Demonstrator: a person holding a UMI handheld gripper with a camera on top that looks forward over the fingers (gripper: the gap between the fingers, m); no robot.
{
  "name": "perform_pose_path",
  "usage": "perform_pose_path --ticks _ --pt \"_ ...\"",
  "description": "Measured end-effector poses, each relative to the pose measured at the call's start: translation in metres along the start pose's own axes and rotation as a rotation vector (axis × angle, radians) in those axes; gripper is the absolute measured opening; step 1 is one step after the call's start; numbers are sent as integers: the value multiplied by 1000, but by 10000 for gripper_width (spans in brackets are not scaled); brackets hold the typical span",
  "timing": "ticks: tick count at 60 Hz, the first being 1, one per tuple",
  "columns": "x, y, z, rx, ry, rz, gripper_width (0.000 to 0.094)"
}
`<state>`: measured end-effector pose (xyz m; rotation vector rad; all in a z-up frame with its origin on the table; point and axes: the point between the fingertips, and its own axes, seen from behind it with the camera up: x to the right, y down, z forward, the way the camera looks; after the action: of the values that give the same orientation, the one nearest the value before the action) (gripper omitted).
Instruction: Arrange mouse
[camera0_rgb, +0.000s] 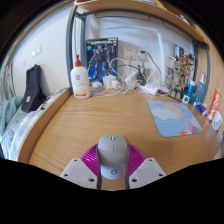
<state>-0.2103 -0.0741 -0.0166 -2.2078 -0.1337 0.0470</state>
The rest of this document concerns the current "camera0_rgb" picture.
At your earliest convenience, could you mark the white red-capped lotion bottle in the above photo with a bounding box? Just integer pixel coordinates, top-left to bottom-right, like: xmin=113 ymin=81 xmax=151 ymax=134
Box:
xmin=70 ymin=54 xmax=91 ymax=100

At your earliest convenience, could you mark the blue snack packet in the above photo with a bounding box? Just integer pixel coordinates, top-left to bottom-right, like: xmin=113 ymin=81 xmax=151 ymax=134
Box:
xmin=194 ymin=102 xmax=209 ymax=116

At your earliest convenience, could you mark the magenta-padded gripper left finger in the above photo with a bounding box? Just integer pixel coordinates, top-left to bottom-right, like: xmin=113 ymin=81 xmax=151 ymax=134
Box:
xmin=59 ymin=143 xmax=103 ymax=190

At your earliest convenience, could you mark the blue robot model kit box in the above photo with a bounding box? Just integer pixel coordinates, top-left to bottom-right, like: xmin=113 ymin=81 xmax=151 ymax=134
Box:
xmin=85 ymin=37 xmax=119 ymax=84

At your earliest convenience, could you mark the colourful model kit box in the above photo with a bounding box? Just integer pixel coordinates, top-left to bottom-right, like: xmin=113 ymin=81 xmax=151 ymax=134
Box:
xmin=173 ymin=44 xmax=196 ymax=84

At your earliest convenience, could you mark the teal blanket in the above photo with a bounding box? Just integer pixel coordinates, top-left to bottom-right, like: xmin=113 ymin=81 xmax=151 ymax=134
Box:
xmin=0 ymin=96 xmax=23 ymax=158

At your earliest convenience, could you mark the blue spray bottle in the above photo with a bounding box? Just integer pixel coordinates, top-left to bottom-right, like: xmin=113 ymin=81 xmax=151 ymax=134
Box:
xmin=194 ymin=69 xmax=208 ymax=105

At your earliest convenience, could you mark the light blue cloud-print mouse pad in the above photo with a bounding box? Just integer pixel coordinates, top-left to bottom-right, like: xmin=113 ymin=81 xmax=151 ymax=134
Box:
xmin=146 ymin=99 xmax=203 ymax=138

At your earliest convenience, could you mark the white charger block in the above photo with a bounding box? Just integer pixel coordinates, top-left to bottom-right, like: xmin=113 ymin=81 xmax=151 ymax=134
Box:
xmin=102 ymin=74 xmax=118 ymax=90

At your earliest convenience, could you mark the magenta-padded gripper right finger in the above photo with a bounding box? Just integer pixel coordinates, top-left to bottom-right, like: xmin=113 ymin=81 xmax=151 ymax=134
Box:
xmin=124 ymin=143 xmax=167 ymax=190

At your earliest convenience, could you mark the blue plaid pillow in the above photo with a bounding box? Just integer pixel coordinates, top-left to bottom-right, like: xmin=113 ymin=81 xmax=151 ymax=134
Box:
xmin=8 ymin=109 xmax=44 ymax=162

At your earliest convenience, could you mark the grey computer mouse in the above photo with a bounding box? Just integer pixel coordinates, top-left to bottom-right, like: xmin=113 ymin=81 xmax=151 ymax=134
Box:
xmin=96 ymin=134 xmax=131 ymax=181

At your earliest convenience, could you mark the white mug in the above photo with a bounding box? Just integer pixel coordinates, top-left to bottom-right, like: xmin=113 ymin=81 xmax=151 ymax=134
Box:
xmin=211 ymin=110 xmax=224 ymax=132

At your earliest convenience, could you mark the beige robot model figure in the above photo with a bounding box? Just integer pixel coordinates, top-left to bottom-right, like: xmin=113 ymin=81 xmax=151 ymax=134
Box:
xmin=168 ymin=54 xmax=191 ymax=99

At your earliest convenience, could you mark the red chips can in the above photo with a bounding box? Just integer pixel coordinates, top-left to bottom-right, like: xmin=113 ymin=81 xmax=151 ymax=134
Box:
xmin=206 ymin=88 xmax=222 ymax=122

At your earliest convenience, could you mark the dark cable with green plug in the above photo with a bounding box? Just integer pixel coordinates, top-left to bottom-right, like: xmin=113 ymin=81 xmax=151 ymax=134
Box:
xmin=136 ymin=49 xmax=163 ymax=86

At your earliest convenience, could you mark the black bag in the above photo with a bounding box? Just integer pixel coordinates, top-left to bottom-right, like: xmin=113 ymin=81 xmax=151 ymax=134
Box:
xmin=20 ymin=64 xmax=48 ymax=114

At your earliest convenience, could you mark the blue-capped white bottle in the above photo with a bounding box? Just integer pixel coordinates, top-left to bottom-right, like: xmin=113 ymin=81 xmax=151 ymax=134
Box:
xmin=187 ymin=79 xmax=196 ymax=98

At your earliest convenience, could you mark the white power strip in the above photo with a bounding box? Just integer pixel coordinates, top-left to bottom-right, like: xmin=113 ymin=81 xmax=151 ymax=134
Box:
xmin=139 ymin=84 xmax=159 ymax=96

